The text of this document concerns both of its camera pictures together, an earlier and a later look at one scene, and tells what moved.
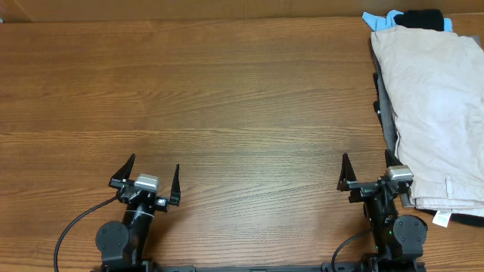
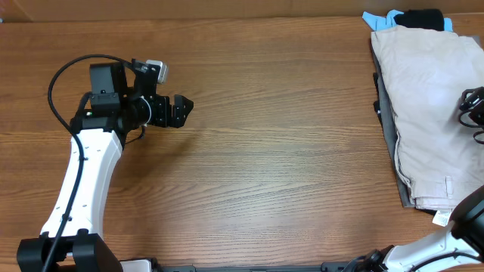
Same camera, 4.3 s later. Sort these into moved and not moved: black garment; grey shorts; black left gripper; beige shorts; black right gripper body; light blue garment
Moved: black right gripper body; black left gripper
Not moved: grey shorts; light blue garment; beige shorts; black garment
